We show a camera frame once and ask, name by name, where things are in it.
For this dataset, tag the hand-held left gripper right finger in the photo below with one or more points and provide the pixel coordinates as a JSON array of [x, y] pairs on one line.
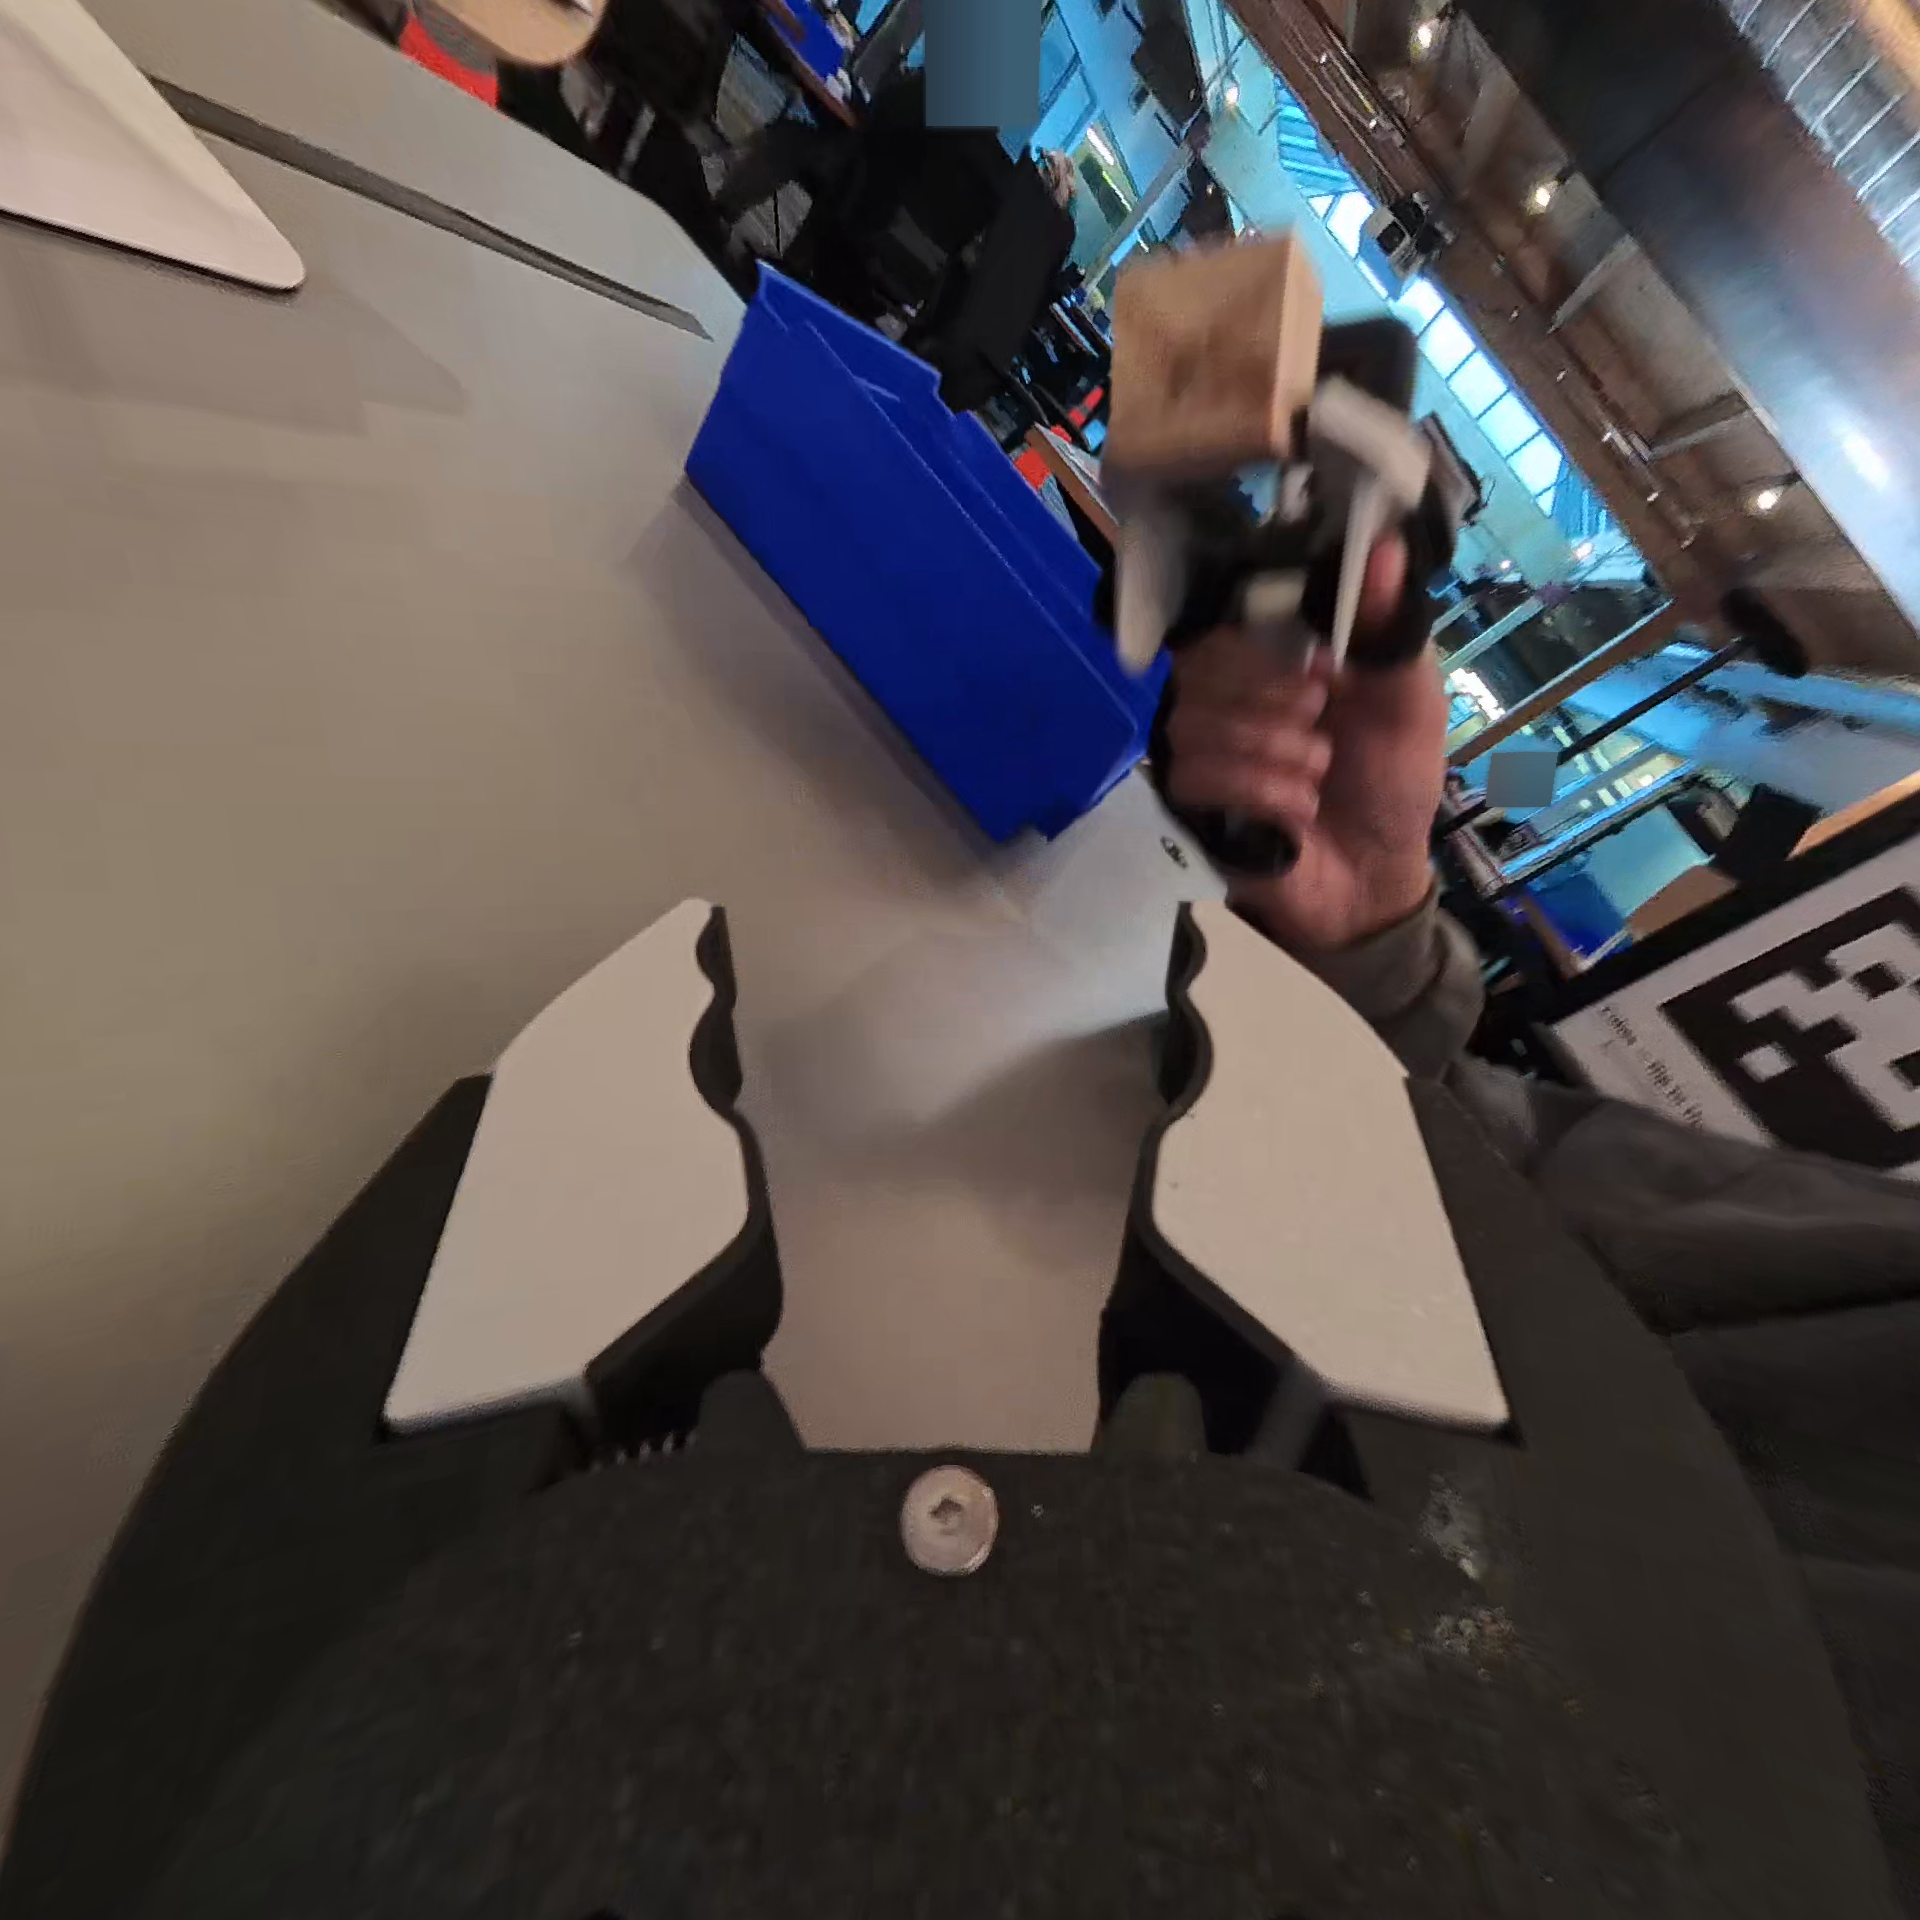
[[1320, 1214]]

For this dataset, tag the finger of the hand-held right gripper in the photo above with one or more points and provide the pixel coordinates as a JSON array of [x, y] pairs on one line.
[[1147, 585], [1373, 442]]

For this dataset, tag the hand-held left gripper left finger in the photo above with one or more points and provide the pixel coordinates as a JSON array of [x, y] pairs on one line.
[[586, 1200]]

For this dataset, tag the wooden cube blue stripe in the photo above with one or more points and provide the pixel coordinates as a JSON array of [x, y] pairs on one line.
[[1207, 358]]

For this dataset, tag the blue plastic bin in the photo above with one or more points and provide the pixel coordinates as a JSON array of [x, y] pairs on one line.
[[1575, 915], [901, 569]]

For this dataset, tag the grey desk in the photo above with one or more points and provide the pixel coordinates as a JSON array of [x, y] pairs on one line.
[[376, 674]]

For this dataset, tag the person's right hand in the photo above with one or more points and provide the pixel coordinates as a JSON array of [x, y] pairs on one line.
[[1350, 796]]

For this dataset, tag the wooden table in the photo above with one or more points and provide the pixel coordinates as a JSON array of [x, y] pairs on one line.
[[1078, 481]]

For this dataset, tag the black round disc pole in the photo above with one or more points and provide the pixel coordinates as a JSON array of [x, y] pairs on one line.
[[1767, 629]]

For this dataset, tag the person's body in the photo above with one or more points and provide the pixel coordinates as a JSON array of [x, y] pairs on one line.
[[1816, 1499]]

